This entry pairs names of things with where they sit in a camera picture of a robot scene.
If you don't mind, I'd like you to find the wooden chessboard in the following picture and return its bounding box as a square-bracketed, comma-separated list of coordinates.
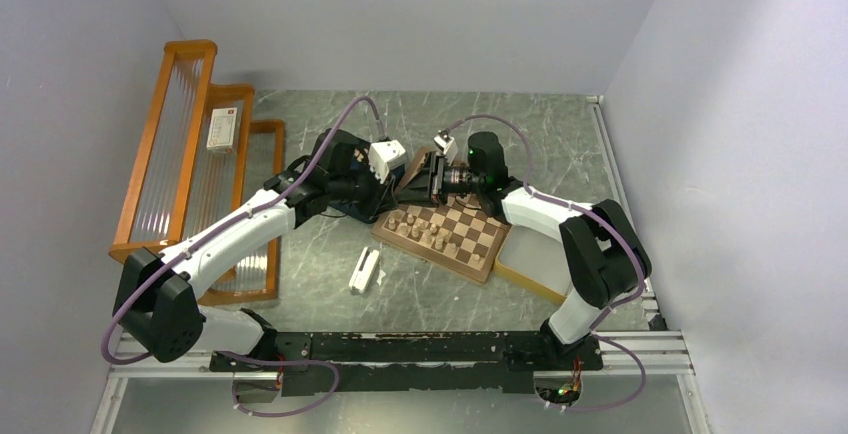
[371, 158, 509, 284]

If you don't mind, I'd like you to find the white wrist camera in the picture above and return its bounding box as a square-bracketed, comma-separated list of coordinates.
[433, 130, 458, 165]
[368, 140, 407, 184]

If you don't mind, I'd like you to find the dark blue tray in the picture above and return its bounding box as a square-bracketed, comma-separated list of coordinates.
[329, 138, 390, 224]

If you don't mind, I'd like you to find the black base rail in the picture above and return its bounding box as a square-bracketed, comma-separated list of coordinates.
[209, 331, 604, 397]

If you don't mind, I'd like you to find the white card box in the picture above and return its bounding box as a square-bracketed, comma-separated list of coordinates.
[206, 107, 238, 151]

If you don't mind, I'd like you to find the yellow tray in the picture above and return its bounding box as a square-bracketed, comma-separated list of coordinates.
[493, 226, 572, 305]

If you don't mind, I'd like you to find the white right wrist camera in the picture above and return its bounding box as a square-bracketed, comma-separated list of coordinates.
[433, 130, 458, 165]

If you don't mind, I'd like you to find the white stapler-like device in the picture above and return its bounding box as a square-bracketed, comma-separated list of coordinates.
[348, 247, 381, 294]

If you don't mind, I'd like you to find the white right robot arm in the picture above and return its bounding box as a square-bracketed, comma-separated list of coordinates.
[395, 131, 652, 368]

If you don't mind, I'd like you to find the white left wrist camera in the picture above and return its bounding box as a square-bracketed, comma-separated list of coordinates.
[368, 140, 407, 184]

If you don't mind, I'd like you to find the orange wooden rack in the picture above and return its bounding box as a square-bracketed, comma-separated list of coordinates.
[109, 39, 285, 263]

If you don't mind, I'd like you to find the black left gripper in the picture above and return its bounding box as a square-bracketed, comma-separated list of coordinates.
[328, 154, 399, 219]

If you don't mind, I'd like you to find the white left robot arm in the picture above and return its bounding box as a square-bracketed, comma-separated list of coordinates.
[113, 129, 406, 370]

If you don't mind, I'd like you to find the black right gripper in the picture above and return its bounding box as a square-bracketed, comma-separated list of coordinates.
[395, 151, 483, 208]

